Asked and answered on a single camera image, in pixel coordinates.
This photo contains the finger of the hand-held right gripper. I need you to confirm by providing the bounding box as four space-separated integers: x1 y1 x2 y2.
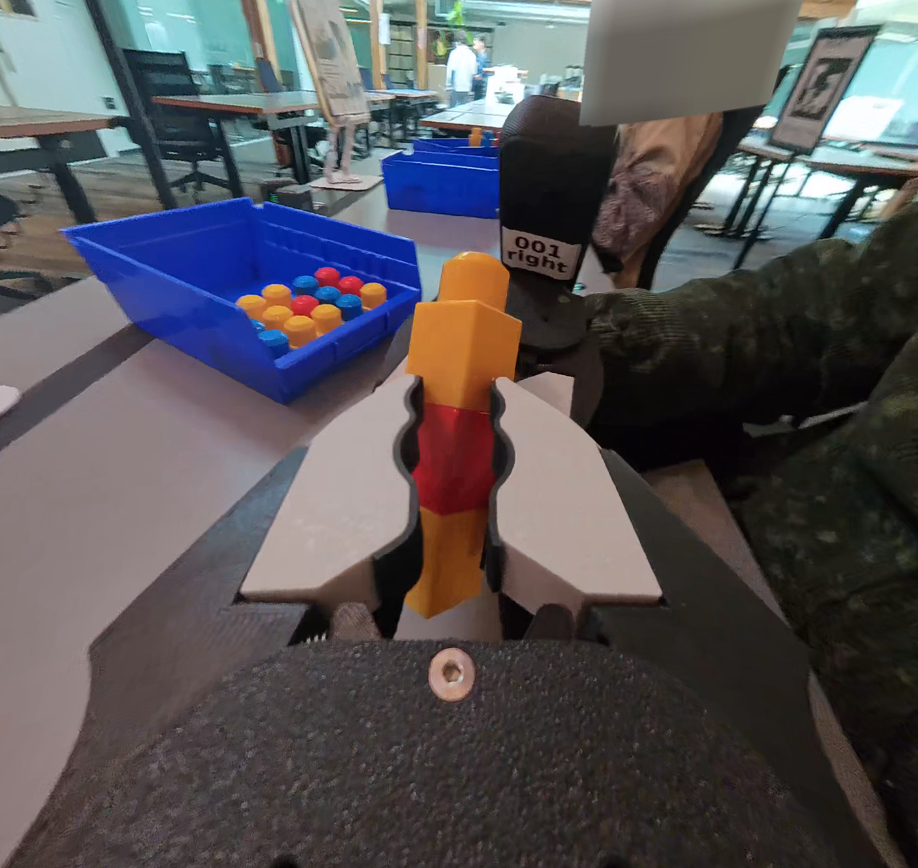
516 372 576 423

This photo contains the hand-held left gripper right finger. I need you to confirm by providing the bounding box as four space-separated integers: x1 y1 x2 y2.
488 376 664 621

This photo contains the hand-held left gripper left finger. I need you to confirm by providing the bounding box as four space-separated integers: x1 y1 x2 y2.
240 374 424 628

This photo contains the orange mega block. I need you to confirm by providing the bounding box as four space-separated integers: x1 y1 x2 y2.
405 251 523 413
404 505 490 619

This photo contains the red mega block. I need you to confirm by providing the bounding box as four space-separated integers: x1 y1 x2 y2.
415 402 497 514

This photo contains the pile of building bricks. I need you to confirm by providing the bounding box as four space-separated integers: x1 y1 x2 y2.
235 267 388 358

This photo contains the blue plastic bin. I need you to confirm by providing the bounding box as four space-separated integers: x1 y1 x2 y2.
412 138 501 159
382 149 501 220
61 197 423 405

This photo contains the person's right forearm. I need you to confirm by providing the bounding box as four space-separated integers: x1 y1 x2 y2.
584 201 918 467

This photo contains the black office chair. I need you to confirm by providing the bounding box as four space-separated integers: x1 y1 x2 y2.
120 49 225 198
634 106 763 289

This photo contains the instruction sheet on wooden board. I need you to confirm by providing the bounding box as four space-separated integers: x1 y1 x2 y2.
280 0 372 123

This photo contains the person's green jacket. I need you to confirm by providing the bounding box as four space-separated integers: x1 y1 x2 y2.
739 352 918 855

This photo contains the black-white marker sign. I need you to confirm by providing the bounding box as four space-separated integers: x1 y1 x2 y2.
771 25 883 156

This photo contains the black tripod stand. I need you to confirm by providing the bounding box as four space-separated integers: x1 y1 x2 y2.
66 0 180 210

